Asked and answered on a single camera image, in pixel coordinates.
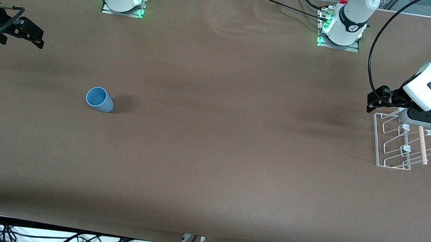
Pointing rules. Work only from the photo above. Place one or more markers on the brown table cover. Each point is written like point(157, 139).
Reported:
point(213, 137)

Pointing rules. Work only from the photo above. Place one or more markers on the blue plastic cup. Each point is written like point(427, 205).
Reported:
point(103, 103)

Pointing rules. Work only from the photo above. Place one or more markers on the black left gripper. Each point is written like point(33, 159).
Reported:
point(394, 97)

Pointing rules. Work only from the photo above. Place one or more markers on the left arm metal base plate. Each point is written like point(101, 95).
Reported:
point(337, 47)

